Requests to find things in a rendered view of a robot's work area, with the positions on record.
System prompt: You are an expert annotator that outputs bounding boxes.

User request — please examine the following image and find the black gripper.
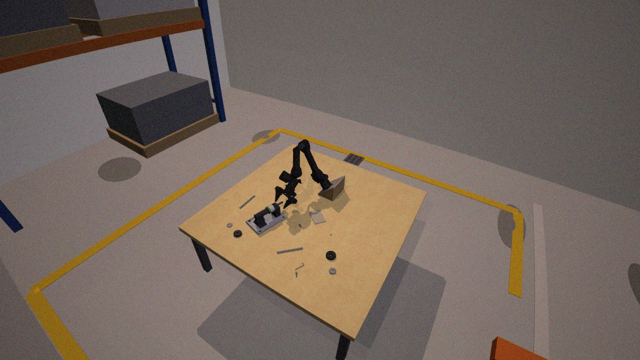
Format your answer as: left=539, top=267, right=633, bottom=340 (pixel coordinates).
left=274, top=184, right=297, bottom=209

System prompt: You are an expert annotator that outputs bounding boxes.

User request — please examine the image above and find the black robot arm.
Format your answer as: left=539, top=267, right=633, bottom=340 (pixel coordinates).
left=279, top=139, right=332, bottom=190

